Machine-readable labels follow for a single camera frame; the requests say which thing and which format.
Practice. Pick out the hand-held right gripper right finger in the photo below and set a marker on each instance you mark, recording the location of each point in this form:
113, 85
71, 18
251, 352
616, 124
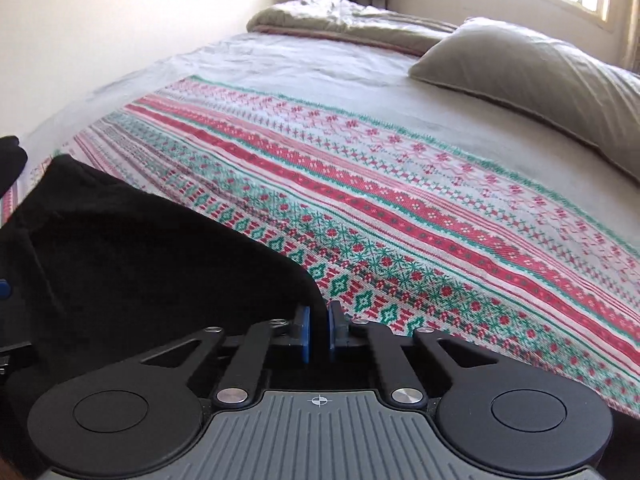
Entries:
334, 332

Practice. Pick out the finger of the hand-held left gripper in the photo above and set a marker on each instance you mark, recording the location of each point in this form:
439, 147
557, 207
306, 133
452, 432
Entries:
3, 290

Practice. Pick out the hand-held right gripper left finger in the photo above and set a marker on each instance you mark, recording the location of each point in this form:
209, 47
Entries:
304, 335

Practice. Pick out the black pants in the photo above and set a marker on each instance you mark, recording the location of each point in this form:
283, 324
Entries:
150, 260

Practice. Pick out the red green patterned blanket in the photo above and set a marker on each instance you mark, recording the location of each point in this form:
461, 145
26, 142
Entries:
400, 210

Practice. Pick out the folded beige comforter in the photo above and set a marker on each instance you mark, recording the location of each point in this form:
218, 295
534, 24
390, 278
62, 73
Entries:
350, 22

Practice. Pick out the grey pillow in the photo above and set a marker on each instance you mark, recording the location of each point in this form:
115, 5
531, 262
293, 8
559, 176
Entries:
540, 75

